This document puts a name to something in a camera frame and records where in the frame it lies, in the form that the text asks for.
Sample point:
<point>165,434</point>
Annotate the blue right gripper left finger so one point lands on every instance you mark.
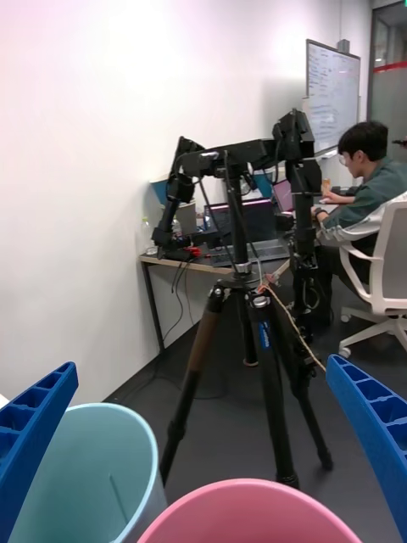
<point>29,424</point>

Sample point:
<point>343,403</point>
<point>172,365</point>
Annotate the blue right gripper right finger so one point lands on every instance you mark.
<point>381,424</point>

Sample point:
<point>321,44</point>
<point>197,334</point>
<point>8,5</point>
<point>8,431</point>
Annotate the pale blue plastic bin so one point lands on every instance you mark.
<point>93,466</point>

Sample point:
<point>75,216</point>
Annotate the black tripod with blue label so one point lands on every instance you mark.
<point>271,382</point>

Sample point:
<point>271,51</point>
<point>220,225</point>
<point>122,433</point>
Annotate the pink plastic bin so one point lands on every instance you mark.
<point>254,509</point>

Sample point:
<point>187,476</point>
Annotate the white office chair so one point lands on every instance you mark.
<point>392,263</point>

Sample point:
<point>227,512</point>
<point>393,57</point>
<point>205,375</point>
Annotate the black keyboard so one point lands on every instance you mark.
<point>265,252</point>

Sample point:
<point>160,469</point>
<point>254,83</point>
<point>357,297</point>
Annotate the clear plastic bottle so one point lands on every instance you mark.
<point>148,237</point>

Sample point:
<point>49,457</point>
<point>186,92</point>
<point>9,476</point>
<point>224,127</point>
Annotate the dark desk with wooden edge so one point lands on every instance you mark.
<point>186,263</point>

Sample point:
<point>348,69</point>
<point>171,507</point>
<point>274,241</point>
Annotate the person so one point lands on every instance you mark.
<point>369,186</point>

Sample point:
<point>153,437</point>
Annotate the dark laptop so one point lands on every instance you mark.
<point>258,220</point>

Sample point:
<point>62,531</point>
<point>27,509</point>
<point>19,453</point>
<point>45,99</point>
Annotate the red tool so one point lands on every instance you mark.
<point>193,251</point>

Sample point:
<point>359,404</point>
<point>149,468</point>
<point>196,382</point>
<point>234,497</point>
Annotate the whiteboard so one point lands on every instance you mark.
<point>332,97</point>

